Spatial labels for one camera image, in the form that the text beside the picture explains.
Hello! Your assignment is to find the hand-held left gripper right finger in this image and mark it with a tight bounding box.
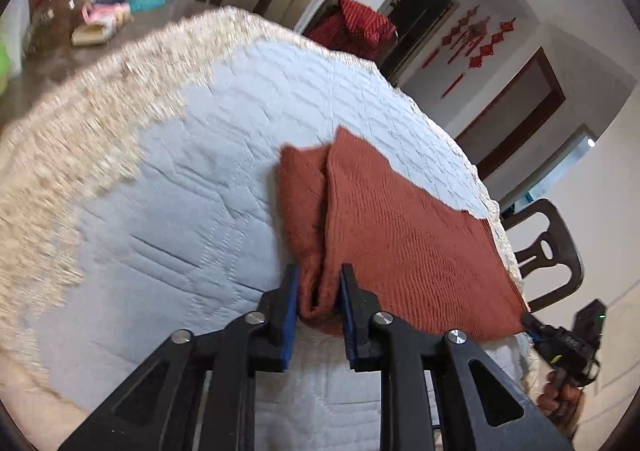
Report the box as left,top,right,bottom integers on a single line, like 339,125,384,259
341,263,576,451

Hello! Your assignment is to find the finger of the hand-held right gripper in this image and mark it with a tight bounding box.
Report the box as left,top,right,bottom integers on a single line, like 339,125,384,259
520,312,550,345

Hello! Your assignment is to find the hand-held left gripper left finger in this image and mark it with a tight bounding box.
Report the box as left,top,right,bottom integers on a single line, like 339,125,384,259
57,265,301,451

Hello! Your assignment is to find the rust red knit sweater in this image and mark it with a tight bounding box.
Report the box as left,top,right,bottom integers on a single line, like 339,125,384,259
278,126,528,343

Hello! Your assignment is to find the person's right hand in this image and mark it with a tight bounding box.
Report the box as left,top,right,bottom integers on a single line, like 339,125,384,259
537,368,586,436

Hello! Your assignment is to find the quilted lace-edged blanket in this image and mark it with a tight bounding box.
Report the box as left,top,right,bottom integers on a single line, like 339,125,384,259
0,6,538,451

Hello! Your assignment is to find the brown wooden door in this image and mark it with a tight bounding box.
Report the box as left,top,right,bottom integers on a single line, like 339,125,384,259
456,47,567,168

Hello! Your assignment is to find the red checkered cloth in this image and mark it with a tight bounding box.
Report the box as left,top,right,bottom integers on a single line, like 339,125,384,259
307,0,399,59

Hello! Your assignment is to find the dark glass door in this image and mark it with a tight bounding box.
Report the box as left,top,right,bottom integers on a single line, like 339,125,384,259
377,0,459,82

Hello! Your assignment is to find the teal plastic object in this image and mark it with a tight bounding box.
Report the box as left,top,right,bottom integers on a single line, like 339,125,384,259
122,0,167,14

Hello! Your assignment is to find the pink ribbon gift box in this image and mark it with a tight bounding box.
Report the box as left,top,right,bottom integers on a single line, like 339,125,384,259
71,1,134,48

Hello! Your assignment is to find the glass jar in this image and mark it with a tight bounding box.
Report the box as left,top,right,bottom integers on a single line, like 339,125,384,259
27,0,83,54

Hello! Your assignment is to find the red knot wall decoration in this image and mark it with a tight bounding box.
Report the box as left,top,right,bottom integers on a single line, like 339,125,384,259
441,17,519,99
422,23,463,70
452,6,494,52

